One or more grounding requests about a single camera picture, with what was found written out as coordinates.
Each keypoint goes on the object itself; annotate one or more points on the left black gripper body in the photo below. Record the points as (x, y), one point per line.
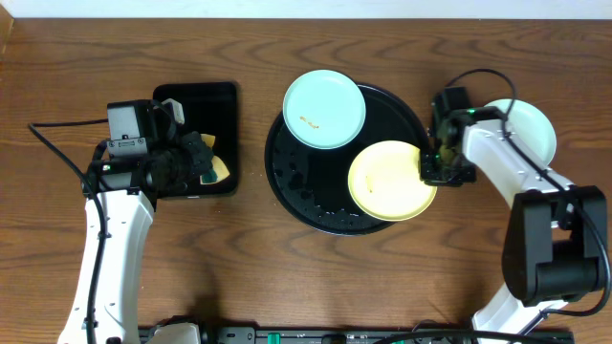
(198, 156)

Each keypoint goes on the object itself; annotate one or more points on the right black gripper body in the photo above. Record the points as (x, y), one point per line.
(446, 168)

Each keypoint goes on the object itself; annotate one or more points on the green yellow sponge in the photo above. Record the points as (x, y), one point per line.
(219, 171)

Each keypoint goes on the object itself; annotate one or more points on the yellow plate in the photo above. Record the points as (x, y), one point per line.
(384, 181)

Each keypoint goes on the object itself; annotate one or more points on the light blue plate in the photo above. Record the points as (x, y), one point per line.
(324, 109)
(534, 128)

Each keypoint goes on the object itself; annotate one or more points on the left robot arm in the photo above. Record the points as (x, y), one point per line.
(126, 177)

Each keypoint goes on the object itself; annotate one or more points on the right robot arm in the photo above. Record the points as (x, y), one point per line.
(554, 258)

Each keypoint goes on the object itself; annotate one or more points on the black rectangular tray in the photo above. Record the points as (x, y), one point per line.
(210, 108)

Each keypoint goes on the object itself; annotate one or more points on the black round tray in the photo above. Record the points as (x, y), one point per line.
(312, 184)

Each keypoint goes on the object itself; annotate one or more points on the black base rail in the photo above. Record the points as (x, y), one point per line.
(185, 330)

